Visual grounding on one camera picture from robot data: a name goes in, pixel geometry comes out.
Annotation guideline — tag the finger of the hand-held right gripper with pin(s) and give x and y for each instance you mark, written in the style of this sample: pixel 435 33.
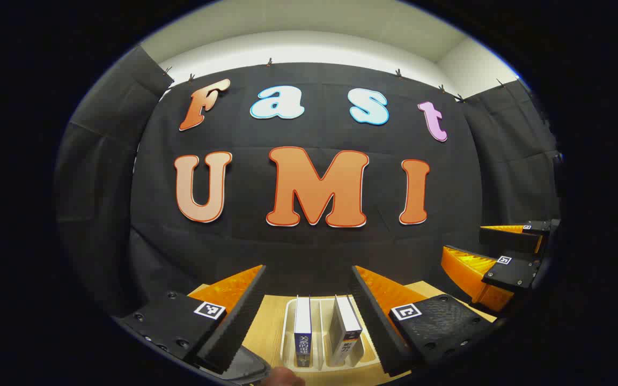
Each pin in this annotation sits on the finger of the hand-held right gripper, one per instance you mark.
pixel 507 238
pixel 513 273

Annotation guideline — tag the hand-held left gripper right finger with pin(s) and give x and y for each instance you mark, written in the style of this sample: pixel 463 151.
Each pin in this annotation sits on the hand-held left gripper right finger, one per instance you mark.
pixel 376 321

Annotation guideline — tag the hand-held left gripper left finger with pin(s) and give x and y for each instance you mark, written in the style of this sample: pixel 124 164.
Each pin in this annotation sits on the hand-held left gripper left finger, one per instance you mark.
pixel 234 327

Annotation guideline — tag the white book portrait cover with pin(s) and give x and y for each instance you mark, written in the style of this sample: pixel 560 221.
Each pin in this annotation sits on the white book portrait cover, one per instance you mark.
pixel 345 327

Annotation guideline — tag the grey schoolbag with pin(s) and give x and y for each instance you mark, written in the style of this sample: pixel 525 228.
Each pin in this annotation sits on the grey schoolbag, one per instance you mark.
pixel 250 370

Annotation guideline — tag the white plastic bookshelf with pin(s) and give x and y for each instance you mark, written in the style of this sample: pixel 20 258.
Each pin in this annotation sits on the white plastic bookshelf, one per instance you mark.
pixel 322 321

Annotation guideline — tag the blue cover book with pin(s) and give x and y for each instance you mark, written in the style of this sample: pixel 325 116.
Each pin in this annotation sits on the blue cover book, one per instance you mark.
pixel 302 327

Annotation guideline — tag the row of small cloth clips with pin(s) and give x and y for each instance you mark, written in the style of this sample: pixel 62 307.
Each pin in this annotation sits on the row of small cloth clips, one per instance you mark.
pixel 269 62

